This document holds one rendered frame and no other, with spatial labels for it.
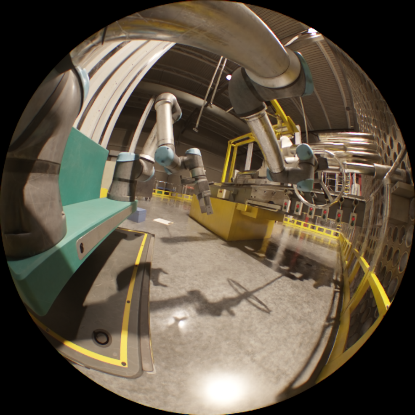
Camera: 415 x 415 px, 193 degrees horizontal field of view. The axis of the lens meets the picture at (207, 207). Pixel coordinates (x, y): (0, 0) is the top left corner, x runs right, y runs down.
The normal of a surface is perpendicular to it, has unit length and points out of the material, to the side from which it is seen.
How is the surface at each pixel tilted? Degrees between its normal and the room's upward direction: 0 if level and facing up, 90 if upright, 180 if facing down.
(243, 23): 129
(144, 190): 90
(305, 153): 90
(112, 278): 0
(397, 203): 90
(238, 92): 149
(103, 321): 0
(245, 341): 0
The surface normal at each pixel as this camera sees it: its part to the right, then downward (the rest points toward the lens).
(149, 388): 0.20, -0.98
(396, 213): -0.86, -0.13
